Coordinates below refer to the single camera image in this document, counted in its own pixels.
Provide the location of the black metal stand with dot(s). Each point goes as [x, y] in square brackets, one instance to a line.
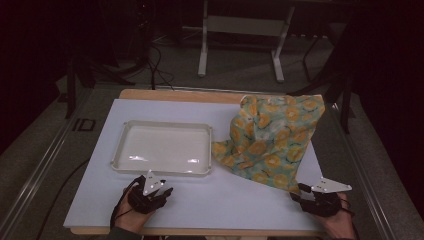
[346, 100]

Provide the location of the black tripod stand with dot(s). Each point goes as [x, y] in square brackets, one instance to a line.
[70, 90]

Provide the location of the aluminium floor rail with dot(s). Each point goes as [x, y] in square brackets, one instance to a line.
[36, 173]
[366, 186]

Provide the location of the white metal stand frame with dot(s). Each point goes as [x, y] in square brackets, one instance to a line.
[245, 26]

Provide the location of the yellow floral cloth bag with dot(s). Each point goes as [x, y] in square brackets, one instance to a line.
[273, 143]

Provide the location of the white table mat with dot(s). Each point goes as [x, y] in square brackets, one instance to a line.
[200, 200]

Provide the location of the person's left hand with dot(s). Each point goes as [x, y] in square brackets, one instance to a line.
[131, 218]

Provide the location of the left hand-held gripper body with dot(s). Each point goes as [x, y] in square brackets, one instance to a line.
[146, 201]

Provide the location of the white plastic tray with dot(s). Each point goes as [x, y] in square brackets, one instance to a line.
[165, 148]

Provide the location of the person's right hand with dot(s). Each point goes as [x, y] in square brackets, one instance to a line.
[338, 225]

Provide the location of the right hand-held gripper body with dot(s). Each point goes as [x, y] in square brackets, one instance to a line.
[321, 203]

